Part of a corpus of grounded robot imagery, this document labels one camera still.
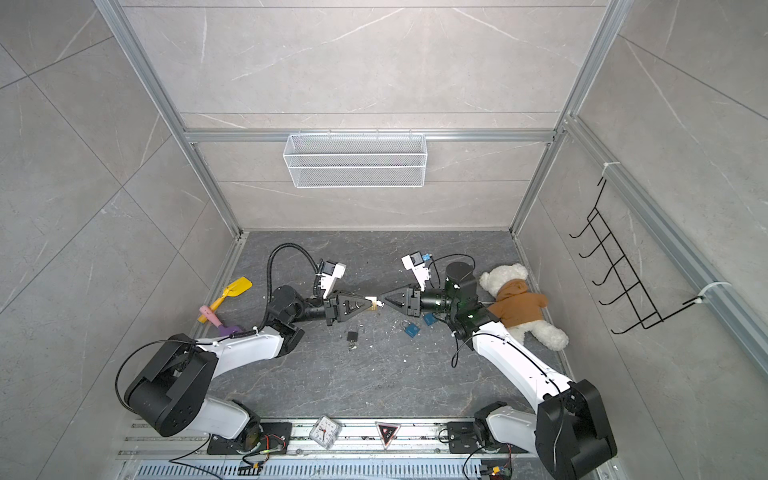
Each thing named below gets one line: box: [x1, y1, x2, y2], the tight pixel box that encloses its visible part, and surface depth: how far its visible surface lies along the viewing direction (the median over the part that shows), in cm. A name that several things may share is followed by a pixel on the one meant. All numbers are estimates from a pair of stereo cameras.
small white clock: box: [309, 415, 343, 450], surface depth 75 cm
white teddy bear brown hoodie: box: [479, 263, 569, 350], surface depth 93 cm
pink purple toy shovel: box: [199, 305, 243, 337], surface depth 94 cm
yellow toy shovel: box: [197, 276, 253, 323], surface depth 103 cm
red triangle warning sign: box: [374, 421, 401, 450], surface depth 76 cm
